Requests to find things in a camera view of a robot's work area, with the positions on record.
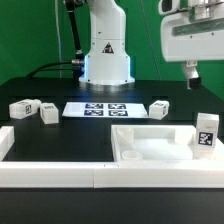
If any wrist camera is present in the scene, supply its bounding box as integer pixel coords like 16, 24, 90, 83
158, 0, 224, 15

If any white U-shaped obstacle fence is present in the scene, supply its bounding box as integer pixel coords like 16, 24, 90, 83
0, 126, 224, 188

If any white square table top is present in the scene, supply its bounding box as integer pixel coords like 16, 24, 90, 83
111, 125, 224, 161

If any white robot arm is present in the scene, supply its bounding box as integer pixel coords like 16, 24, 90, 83
79, 0, 224, 91

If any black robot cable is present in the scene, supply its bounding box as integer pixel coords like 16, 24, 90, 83
25, 0, 86, 79

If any white sheet with markers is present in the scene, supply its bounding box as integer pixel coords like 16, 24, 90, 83
63, 102, 148, 118

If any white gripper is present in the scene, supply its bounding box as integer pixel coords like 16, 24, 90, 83
160, 14, 224, 90

